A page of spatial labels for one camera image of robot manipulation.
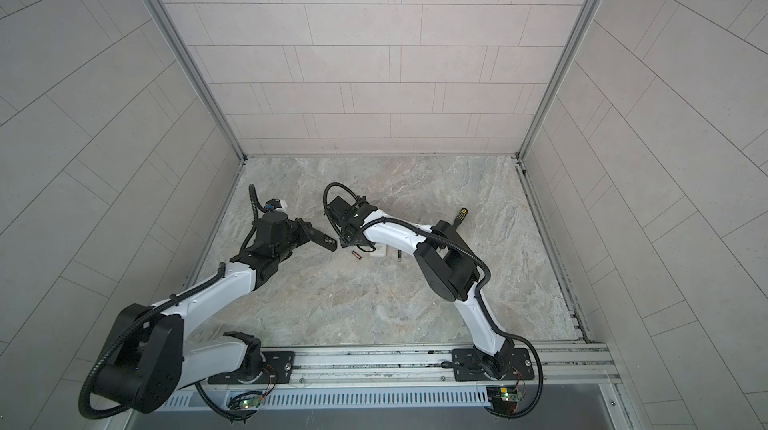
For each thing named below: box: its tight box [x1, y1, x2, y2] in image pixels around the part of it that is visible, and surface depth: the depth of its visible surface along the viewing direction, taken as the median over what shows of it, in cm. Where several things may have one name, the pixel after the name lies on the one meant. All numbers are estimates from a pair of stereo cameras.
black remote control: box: [308, 227, 337, 252], surface depth 91 cm
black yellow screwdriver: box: [453, 207, 469, 229], surface depth 101 cm
